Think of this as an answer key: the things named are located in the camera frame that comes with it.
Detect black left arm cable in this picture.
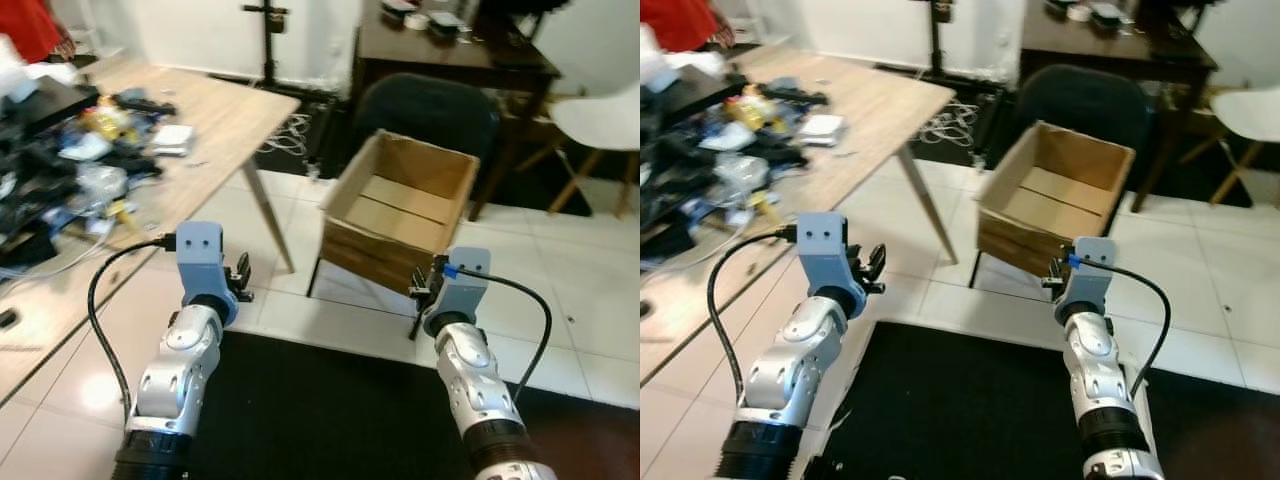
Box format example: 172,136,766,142
87,234,179,423
706,227,801,403

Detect dark brown wooden table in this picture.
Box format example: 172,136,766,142
350,0,563,223
1018,0,1221,213

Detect black floor platform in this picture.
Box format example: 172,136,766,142
873,60,1006,169
208,73,353,179

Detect long black tool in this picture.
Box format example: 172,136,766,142
769,84,832,110
113,89,178,117

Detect clear plastic trash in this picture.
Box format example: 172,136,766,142
78,164,132,209
714,154,772,198

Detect white plastic bag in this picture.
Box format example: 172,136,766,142
0,34,78,103
640,24,728,93

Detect red cloth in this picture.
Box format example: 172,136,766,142
640,0,737,54
0,0,77,64

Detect black tripod stand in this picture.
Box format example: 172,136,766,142
240,0,293,93
908,0,957,73

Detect white shell chair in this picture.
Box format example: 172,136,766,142
518,84,641,217
1178,86,1280,208

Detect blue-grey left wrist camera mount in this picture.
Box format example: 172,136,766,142
175,222,230,303
797,212,852,293

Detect yellow packet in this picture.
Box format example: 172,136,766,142
84,104,137,142
724,94,782,132

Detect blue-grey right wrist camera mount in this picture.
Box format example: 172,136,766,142
430,247,492,319
1057,237,1117,317

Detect white tangled cables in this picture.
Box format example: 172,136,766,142
914,99,978,148
258,111,317,158

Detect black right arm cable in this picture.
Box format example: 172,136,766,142
480,271,554,403
1074,257,1174,398

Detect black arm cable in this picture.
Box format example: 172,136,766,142
87,234,179,423
480,271,554,403
706,227,801,403
1074,257,1174,398

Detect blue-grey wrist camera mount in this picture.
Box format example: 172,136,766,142
175,222,230,303
1057,237,1117,317
797,212,852,293
430,247,492,319

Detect light wooden table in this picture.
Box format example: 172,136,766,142
0,57,302,406
640,44,957,389

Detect small white packaged box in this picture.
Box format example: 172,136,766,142
149,124,197,159
799,114,847,149

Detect black folding chair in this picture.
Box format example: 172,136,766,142
305,72,503,341
963,64,1153,291

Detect brown cardboard box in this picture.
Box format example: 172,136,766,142
975,120,1137,281
320,129,482,297

